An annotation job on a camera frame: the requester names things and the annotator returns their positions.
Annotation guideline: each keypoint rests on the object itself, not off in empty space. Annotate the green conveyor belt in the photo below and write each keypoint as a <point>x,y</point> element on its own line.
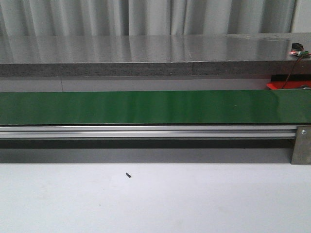
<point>157,107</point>

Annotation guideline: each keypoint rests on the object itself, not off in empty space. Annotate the grey granite counter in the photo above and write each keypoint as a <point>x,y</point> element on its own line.
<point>152,55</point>

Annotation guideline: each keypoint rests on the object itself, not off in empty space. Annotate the red plastic tray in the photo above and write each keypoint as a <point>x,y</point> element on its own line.
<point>289,85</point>

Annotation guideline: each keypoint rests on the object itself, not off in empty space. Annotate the small green circuit board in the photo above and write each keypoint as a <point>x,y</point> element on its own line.
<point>299,51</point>

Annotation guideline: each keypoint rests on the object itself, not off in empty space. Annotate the white pleated curtain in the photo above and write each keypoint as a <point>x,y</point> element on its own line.
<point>153,17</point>

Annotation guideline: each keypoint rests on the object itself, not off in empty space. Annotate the aluminium conveyor frame rail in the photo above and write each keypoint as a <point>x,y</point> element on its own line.
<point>148,131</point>

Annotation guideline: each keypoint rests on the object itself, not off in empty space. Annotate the steel conveyor bracket right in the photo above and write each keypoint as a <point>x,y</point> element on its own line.
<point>302,146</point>

